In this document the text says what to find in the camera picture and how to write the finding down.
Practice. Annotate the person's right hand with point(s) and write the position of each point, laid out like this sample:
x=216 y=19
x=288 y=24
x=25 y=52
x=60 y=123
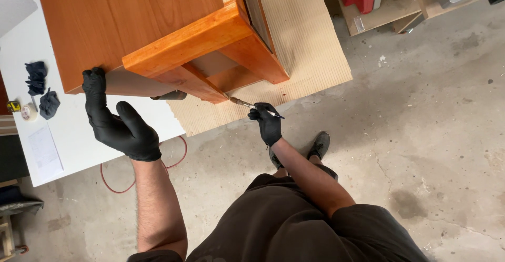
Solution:
x=270 y=126

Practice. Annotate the person's left hand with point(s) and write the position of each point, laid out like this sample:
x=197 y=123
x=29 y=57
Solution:
x=118 y=134

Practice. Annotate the person's right fingers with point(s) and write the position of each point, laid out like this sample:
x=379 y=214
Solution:
x=261 y=111

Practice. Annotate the small thin paintbrush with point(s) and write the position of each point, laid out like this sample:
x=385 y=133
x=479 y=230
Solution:
x=242 y=103

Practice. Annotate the orange-brown wooden cabinet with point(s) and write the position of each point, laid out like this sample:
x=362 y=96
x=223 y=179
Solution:
x=138 y=21

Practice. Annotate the person's left black shoe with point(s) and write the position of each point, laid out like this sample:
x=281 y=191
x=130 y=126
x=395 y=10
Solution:
x=275 y=160

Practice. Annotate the person's black shoe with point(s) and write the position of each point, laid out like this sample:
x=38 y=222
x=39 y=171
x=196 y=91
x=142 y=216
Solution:
x=319 y=145
x=275 y=160

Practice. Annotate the person's right black shoe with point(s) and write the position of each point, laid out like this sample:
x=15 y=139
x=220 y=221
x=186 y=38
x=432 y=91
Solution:
x=319 y=145

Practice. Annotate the person's black shorts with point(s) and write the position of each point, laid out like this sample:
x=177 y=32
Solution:
x=272 y=183

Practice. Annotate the corrugated cardboard sheet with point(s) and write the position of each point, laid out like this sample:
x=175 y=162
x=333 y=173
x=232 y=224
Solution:
x=303 y=49

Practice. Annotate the dark cylindrical tool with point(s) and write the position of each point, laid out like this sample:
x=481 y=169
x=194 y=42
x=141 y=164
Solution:
x=171 y=95

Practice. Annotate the person's black shirt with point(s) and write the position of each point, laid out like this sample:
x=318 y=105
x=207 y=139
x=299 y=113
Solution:
x=276 y=234

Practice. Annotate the crumpled black glove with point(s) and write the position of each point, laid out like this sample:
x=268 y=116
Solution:
x=49 y=104
x=36 y=76

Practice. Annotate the white paper sheet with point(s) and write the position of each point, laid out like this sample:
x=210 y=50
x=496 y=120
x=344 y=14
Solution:
x=45 y=153

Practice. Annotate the dark pen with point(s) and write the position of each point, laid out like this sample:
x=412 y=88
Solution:
x=34 y=103

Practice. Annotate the roll of masking tape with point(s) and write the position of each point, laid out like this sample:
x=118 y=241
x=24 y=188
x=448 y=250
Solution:
x=29 y=112

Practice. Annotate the yellow tape measure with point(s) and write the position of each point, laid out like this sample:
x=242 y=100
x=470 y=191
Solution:
x=13 y=106

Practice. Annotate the dark cloth heap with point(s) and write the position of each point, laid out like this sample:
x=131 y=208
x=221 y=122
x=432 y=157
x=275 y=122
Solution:
x=17 y=201

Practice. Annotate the small wooden cart with wheel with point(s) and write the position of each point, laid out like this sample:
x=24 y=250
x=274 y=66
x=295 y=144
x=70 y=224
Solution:
x=10 y=240

